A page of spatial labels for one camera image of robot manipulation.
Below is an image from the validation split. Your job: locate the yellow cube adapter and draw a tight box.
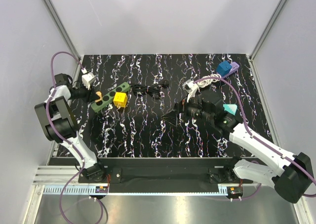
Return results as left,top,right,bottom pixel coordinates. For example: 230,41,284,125
113,92,128,109

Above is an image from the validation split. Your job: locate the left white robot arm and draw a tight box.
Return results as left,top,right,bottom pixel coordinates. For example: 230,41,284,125
35,73,107,182

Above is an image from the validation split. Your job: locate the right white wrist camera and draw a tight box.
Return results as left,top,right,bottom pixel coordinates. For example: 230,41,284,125
182,80,199,102

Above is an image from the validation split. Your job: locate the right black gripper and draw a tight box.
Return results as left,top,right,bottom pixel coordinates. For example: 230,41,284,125
161,92,213,126

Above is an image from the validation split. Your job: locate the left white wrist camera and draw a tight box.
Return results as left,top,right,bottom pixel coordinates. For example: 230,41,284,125
81,72,96,90

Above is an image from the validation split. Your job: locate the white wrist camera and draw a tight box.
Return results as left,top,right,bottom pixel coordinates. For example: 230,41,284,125
182,80,199,102
81,72,96,90

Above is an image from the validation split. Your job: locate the purple power strip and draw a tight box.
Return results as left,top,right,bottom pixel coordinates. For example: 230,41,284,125
221,62,240,79

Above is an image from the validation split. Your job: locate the small yellow plug adapter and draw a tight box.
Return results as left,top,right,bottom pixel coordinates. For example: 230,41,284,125
95,91,103,105

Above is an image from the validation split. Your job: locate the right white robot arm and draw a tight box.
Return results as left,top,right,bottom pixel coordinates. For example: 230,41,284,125
162,95,315,204

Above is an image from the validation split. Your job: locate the green power strip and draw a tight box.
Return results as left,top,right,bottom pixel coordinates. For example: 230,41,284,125
91,82,130,113

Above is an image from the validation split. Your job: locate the blue cube socket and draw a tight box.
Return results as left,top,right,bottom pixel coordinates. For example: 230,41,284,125
216,61,232,77

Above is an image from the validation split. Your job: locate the teal triangular power strip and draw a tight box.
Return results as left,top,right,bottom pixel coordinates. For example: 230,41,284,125
223,104,237,115

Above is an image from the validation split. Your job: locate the black cable bundle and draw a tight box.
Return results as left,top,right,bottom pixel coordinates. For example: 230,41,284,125
130,83,170,97

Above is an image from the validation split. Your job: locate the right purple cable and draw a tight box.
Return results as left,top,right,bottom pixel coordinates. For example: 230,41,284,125
194,77,316,199

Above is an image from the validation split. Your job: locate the white coiled cable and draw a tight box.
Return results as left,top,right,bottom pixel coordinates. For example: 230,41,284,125
197,73,222,89

